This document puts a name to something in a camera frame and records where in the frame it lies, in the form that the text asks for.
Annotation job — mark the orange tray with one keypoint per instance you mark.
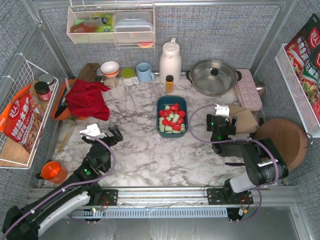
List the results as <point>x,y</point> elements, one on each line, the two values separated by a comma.
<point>61,100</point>

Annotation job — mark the round wooden board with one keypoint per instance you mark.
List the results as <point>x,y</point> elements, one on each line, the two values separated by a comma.
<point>288,137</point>

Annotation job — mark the orange juice bottle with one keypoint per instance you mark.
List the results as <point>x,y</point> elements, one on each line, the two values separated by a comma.
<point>169,83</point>

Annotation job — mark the pink egg tray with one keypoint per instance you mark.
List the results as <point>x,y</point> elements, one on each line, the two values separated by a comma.
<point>246,91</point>

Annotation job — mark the white wire basket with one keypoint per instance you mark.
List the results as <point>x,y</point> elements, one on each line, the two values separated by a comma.
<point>13,155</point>

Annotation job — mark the green lidded cup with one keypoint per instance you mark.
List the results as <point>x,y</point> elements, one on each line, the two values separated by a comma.
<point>129,77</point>

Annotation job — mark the dark lid jar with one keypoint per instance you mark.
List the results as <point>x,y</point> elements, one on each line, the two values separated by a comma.
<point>42,90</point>

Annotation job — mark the red cloth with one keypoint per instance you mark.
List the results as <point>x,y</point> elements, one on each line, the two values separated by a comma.
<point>85,99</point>

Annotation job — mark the orange mug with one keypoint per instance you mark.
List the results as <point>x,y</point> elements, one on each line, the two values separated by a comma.
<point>54,172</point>

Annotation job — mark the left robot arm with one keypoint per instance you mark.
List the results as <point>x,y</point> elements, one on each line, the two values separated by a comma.
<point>80,189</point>

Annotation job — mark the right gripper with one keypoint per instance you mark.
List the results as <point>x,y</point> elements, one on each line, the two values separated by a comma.
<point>231,124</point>

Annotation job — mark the steel pot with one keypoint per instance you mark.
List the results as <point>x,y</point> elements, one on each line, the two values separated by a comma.
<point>212,77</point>

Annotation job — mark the black knife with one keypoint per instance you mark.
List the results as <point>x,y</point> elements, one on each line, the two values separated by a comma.
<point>59,111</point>

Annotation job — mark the olive brown cloth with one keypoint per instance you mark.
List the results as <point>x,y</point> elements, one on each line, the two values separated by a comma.
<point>89,72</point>

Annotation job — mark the white orange bowl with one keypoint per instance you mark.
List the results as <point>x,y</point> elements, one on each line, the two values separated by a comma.
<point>110,69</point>

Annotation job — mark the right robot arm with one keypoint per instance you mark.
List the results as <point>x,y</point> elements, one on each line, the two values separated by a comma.
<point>227,168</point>

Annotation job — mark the red snack bag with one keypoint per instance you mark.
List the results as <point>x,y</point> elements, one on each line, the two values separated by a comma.
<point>20,122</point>

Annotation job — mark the teal storage basket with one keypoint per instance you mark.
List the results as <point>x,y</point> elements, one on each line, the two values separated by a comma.
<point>168,101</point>

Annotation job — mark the metal lid jar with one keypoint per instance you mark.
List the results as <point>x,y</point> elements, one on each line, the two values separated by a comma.
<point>49,79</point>

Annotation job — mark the white thermos jug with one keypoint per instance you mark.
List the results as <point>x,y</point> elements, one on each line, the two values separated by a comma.
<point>170,63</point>

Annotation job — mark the clear wall shelf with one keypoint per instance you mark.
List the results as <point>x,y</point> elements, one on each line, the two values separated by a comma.
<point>82,30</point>

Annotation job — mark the white mesh rack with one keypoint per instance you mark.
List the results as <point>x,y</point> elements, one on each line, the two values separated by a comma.
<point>302,105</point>

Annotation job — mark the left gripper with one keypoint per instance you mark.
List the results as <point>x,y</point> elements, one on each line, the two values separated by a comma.
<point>108,137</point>

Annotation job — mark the brown cardboard sheet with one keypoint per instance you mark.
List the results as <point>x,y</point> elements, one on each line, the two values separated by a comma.
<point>246,122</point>

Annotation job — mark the blue mug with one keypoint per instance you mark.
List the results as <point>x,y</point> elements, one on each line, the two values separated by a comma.
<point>144,73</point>

